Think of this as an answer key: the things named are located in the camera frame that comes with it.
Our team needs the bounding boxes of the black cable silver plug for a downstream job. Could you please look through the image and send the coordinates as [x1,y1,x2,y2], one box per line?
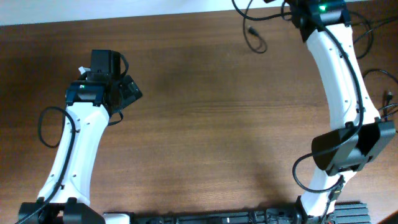
[243,18,267,54]

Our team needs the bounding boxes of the black cable gold plug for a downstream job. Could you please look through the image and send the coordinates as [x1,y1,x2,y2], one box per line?
[349,11,397,60]

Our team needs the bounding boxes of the black cable small plug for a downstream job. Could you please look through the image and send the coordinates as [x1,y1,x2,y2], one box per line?
[362,68,397,121]

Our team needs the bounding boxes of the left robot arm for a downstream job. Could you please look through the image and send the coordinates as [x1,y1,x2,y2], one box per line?
[18,50,142,223]

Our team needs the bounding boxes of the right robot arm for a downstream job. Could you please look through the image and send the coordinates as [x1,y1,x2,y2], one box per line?
[288,1,396,223]

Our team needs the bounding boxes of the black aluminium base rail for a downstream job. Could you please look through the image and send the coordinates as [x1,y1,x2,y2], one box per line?
[103,203,371,224]

